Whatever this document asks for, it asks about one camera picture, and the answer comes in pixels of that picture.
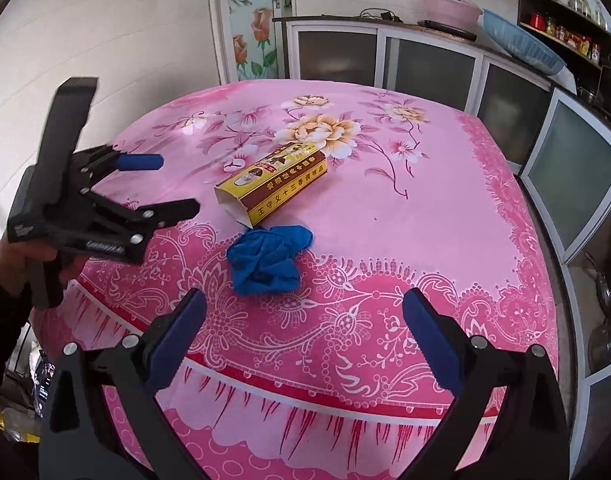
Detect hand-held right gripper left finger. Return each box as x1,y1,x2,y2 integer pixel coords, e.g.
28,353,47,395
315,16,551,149
38,287,209,480

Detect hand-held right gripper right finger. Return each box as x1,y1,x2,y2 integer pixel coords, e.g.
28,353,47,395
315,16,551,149
400,288,571,480

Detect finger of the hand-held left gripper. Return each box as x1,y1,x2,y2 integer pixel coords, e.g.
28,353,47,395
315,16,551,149
90,198,202,252
74,144,165,189

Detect blue rubber glove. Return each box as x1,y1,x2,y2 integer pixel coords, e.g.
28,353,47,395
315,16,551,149
227,225,314,296

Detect yellow brown cardboard box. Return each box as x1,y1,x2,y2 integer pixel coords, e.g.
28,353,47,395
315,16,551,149
214,142,329,227

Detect person's left forearm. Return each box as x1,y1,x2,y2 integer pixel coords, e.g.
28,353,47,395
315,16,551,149
0,280,37,403

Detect person's left hand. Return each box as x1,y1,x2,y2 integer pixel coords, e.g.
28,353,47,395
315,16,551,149
0,241,85,302

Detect pink floral tablecloth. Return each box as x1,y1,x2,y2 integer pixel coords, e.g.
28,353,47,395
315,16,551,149
28,80,561,480

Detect glass door with flower print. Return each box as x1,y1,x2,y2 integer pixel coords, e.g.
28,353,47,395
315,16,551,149
207,0,297,87

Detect white frosted-glass cabinet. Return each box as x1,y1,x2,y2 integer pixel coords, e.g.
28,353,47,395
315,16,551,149
272,15,611,480

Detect blue plastic basin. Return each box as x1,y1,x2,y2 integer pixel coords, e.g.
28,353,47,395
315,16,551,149
480,8,567,77

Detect flat black device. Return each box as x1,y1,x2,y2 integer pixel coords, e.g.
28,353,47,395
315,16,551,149
417,19,479,42

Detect pink plastic basin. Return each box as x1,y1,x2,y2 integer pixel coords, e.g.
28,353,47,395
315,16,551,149
419,0,484,32

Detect black charger cable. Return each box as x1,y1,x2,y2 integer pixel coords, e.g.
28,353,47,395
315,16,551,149
357,7,404,24

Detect dark wall shelf with jars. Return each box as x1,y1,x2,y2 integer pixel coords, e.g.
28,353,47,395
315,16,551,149
514,0,611,70

